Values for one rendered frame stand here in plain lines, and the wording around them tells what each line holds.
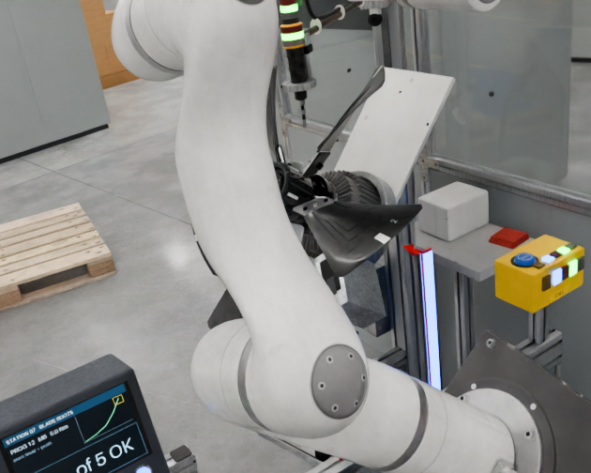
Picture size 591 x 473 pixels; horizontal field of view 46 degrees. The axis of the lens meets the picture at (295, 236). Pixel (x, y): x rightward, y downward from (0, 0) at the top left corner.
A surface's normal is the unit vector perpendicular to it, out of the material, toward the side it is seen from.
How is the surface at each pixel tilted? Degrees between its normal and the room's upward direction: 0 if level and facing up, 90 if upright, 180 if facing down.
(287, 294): 44
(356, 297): 55
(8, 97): 90
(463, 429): 60
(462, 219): 90
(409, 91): 50
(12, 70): 90
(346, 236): 16
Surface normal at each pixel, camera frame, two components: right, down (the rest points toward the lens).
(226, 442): -0.14, -0.90
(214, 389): -0.77, 0.18
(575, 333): -0.82, 0.34
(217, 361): -0.78, -0.29
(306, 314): 0.38, -0.52
